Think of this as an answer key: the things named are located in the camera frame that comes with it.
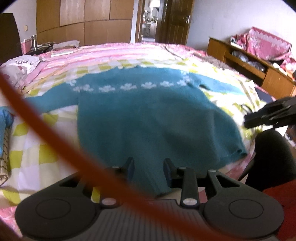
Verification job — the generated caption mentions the dark wooden door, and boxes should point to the dark wooden door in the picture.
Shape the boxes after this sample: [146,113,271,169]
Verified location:
[154,0,194,45]

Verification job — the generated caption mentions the red cloth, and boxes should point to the red cloth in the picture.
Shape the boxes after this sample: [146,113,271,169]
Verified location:
[263,180,296,240]

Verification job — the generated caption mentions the blue cloth at edge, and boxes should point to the blue cloth at edge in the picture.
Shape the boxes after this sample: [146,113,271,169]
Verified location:
[0,107,14,156]

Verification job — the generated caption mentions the dark wooden headboard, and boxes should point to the dark wooden headboard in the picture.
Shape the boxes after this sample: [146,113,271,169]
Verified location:
[0,13,22,64]

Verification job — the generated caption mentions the wooden sideboard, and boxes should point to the wooden sideboard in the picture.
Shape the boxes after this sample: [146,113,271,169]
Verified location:
[207,38,295,99]

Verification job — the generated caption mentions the white pink dotted pillow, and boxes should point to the white pink dotted pillow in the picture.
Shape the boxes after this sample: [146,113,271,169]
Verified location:
[1,55,41,89]

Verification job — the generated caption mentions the orange cable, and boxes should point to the orange cable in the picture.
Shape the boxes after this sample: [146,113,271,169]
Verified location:
[0,72,234,241]

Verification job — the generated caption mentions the silver thermos flask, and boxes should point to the silver thermos flask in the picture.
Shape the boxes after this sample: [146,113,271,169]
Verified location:
[31,35,38,51]

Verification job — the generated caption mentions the yellow white checkered blanket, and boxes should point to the yellow white checkered blanket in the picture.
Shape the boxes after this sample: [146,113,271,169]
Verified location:
[1,61,263,207]

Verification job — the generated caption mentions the pink floral cloth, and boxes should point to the pink floral cloth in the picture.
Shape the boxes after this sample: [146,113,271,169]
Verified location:
[235,27,295,73]

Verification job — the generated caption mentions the grey folded cloth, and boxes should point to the grey folded cloth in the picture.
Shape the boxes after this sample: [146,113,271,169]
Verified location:
[52,40,80,51]

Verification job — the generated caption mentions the wooden wardrobe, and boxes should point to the wooden wardrobe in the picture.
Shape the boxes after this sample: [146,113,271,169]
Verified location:
[36,0,134,46]

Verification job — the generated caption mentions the teal knitted sweater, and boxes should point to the teal knitted sweater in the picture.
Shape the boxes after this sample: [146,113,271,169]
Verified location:
[27,66,247,196]

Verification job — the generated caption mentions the pink striped bed sheet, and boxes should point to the pink striped bed sheet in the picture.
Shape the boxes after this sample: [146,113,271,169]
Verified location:
[27,43,231,79]

